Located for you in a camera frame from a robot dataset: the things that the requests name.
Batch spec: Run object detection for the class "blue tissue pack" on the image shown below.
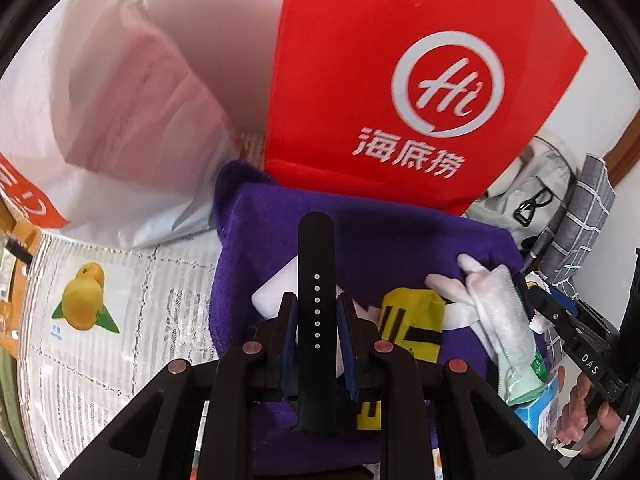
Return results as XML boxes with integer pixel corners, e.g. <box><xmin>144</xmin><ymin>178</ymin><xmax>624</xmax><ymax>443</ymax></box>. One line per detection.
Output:
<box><xmin>512</xmin><ymin>377</ymin><xmax>568</xmax><ymax>443</ymax></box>

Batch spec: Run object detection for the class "green wet wipes pack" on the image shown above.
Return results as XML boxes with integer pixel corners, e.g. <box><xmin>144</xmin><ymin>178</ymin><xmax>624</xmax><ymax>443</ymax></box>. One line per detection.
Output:
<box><xmin>527</xmin><ymin>352</ymin><xmax>553</xmax><ymax>378</ymax></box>

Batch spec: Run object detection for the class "grey checked cushion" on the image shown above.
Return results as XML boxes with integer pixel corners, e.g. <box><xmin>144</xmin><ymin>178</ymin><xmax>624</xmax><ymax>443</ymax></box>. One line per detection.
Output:
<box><xmin>530</xmin><ymin>154</ymin><xmax>617</xmax><ymax>306</ymax></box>

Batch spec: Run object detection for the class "grey canvas bag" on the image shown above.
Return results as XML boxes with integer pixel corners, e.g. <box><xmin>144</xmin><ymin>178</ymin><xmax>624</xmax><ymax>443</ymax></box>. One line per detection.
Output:
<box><xmin>467</xmin><ymin>130</ymin><xmax>578</xmax><ymax>253</ymax></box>

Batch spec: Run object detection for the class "yellow mesh pouch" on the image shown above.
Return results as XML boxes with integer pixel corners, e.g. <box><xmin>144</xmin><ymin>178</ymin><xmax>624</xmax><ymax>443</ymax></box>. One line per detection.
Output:
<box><xmin>356</xmin><ymin>287</ymin><xmax>447</xmax><ymax>432</ymax></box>

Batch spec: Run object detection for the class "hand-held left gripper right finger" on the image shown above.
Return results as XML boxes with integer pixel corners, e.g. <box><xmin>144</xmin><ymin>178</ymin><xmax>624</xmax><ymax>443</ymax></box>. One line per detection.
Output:
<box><xmin>336</xmin><ymin>292</ymin><xmax>576</xmax><ymax>480</ymax></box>

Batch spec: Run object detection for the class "white glove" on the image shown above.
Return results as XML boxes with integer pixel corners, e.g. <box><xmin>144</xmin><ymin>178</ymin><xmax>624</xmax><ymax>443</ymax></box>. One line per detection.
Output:
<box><xmin>425</xmin><ymin>254</ymin><xmax>548</xmax><ymax>407</ymax></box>
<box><xmin>440</xmin><ymin>305</ymin><xmax>483</xmax><ymax>333</ymax></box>

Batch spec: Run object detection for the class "red paper bag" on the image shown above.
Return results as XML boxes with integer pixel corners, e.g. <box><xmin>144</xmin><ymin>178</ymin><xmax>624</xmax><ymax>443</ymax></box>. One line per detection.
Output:
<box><xmin>262</xmin><ymin>0</ymin><xmax>588</xmax><ymax>217</ymax></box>

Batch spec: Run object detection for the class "white plastic bag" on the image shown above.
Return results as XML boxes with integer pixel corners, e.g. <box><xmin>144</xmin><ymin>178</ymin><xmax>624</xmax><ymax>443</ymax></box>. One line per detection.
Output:
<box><xmin>0</xmin><ymin>0</ymin><xmax>281</xmax><ymax>248</ymax></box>

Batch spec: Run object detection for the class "wooden door frame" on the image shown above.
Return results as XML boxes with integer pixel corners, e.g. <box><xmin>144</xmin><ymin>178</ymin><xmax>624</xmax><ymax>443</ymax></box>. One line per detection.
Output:
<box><xmin>602</xmin><ymin>110</ymin><xmax>640</xmax><ymax>186</ymax></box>

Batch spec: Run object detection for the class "black watch strap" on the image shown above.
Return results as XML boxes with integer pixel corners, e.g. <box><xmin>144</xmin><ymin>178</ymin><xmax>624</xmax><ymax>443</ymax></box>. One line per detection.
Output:
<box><xmin>297</xmin><ymin>212</ymin><xmax>335</xmax><ymax>436</ymax></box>

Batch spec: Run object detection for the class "person's right hand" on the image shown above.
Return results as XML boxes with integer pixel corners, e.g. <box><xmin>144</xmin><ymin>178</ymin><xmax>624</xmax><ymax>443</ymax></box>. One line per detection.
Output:
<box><xmin>555</xmin><ymin>364</ymin><xmax>628</xmax><ymax>453</ymax></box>

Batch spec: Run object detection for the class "white sponge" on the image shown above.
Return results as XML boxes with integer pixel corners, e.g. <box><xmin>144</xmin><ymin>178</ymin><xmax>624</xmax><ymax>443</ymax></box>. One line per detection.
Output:
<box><xmin>251</xmin><ymin>255</ymin><xmax>358</xmax><ymax>378</ymax></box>

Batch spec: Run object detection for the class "purple towel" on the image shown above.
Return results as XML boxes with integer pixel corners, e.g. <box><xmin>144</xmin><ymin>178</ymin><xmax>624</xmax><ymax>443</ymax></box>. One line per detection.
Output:
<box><xmin>210</xmin><ymin>160</ymin><xmax>538</xmax><ymax>466</ymax></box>

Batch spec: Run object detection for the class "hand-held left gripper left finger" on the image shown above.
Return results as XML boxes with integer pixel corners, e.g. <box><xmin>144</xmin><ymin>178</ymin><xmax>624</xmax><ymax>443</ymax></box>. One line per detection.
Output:
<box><xmin>57</xmin><ymin>292</ymin><xmax>300</xmax><ymax>480</ymax></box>

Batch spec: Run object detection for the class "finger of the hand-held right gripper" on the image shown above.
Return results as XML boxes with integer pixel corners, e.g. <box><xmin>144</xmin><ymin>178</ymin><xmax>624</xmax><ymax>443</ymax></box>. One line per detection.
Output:
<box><xmin>525</xmin><ymin>280</ymin><xmax>583</xmax><ymax>333</ymax></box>

